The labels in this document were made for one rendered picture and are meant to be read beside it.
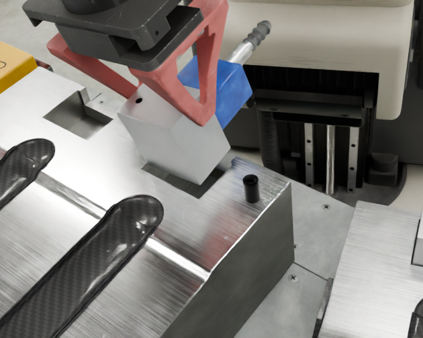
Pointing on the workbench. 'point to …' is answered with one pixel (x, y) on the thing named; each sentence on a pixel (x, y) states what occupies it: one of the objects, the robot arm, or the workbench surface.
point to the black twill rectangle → (322, 308)
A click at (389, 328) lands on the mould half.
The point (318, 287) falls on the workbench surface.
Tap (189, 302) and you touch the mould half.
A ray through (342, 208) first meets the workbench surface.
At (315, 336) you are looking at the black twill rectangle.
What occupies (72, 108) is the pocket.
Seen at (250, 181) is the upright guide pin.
